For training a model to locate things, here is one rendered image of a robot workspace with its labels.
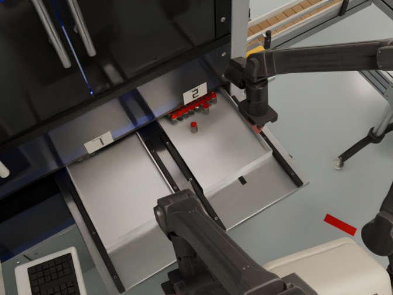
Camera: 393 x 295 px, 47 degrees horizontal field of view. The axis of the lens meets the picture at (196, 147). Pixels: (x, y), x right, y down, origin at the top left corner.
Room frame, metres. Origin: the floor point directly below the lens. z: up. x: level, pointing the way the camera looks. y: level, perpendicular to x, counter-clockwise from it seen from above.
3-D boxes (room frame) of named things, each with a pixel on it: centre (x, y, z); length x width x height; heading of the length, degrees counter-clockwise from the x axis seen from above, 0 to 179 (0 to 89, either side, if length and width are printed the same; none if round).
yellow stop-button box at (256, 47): (0.99, -0.23, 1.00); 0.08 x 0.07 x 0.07; 25
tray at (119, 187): (0.63, 0.26, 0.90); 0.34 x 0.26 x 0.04; 25
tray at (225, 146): (0.77, -0.05, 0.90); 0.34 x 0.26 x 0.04; 25
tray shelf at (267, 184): (0.64, 0.07, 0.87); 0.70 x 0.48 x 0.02; 115
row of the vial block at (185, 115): (0.87, -0.01, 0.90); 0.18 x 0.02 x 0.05; 115
